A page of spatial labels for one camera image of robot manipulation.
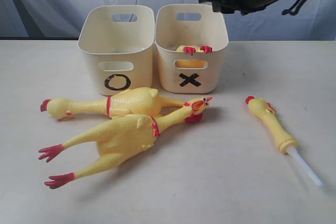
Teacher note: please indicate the headless rubber chicken body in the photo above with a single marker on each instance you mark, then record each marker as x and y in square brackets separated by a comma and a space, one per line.
[191, 50]

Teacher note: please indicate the detached chicken head with tube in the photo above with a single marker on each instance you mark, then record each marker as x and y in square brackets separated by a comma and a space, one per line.
[284, 142]

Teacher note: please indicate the rubber chicken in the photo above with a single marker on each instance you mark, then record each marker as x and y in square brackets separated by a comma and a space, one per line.
[143, 100]
[120, 139]

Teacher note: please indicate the cream bin marked X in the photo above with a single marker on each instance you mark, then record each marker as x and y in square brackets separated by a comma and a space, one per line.
[190, 25]

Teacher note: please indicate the rubber chicken front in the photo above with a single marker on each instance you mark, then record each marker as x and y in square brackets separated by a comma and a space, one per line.
[120, 139]

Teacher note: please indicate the cream bin marked O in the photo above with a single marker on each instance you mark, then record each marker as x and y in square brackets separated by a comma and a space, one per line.
[117, 42]

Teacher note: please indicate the rubber chicken lying rear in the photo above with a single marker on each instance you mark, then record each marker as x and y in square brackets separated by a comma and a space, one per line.
[143, 100]

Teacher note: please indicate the grey backdrop curtain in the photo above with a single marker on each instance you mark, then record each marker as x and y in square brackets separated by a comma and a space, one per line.
[65, 18]

